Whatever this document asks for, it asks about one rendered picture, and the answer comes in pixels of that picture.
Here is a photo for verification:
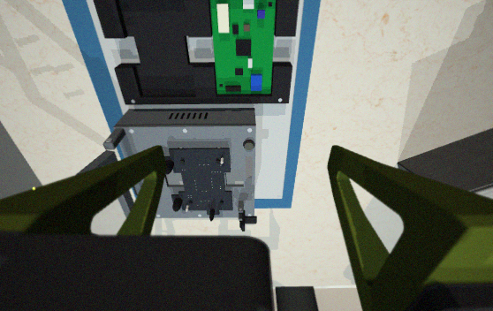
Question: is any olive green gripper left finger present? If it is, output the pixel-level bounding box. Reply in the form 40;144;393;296
0;145;166;235

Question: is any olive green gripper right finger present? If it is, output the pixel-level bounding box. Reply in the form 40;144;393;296
327;145;493;311

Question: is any green circuit board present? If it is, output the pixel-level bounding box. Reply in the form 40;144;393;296
210;0;276;95

